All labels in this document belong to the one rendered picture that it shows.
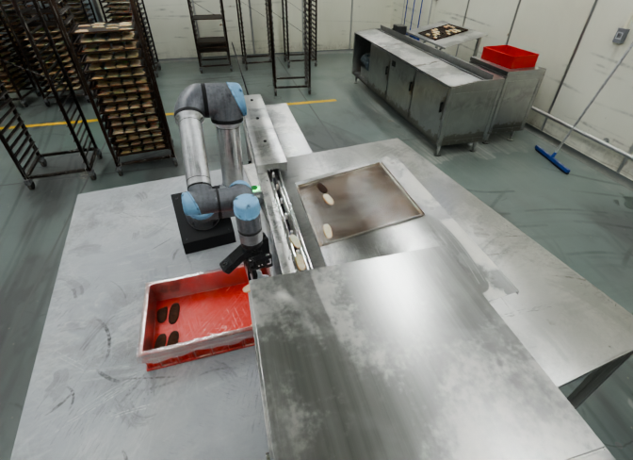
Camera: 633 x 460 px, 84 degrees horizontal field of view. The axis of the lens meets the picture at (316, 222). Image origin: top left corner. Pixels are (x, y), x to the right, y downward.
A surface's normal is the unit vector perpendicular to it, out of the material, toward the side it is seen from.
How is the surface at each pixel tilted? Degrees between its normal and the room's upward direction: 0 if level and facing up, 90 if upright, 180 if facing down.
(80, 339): 0
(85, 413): 0
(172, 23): 90
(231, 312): 0
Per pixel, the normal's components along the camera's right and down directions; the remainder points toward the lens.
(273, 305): 0.00, -0.78
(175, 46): 0.25, 0.60
